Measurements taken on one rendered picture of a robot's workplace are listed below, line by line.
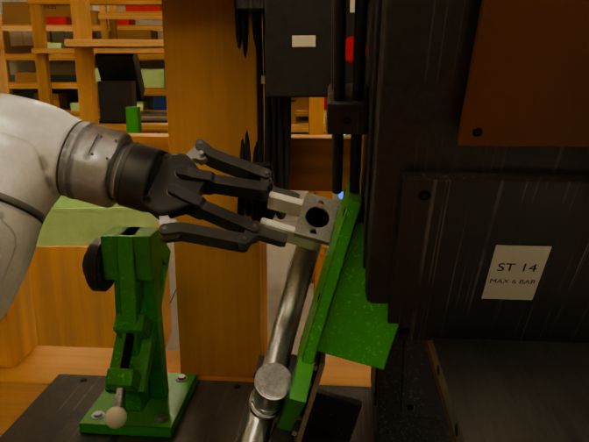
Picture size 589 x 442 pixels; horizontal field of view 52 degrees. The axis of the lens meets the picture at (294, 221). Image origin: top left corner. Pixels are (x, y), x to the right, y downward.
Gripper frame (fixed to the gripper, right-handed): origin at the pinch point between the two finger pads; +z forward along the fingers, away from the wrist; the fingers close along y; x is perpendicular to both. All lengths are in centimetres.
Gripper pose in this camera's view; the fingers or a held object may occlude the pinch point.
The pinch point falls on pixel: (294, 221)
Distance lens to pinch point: 68.8
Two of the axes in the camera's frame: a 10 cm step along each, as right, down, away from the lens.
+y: 2.5, -8.4, 4.8
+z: 9.6, 2.7, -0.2
